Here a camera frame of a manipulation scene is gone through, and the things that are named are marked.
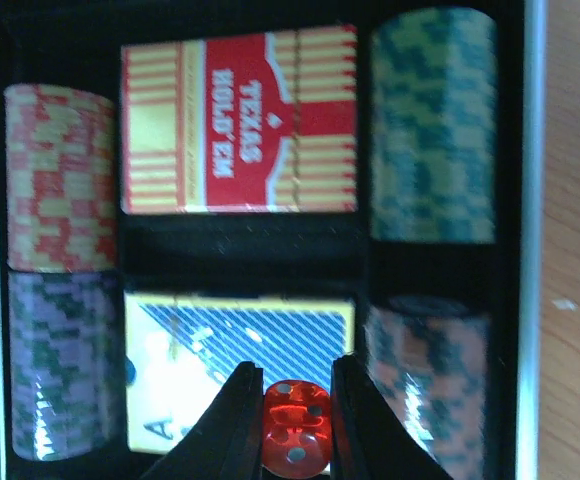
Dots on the green poker chip stack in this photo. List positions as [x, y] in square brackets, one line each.
[434, 111]

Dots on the orange poker chip stack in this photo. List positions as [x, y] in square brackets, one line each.
[60, 179]

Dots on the red die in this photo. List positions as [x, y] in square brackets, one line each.
[296, 429]

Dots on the brown poker chip stack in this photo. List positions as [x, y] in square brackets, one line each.
[428, 358]

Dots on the red playing card box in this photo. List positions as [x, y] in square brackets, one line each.
[264, 122]

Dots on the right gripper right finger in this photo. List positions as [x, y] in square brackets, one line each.
[369, 442]

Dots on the blue playing card box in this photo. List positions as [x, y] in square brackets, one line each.
[181, 349]

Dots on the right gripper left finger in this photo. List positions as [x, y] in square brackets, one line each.
[226, 442]

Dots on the aluminium poker case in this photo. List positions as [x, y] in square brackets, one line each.
[78, 45]

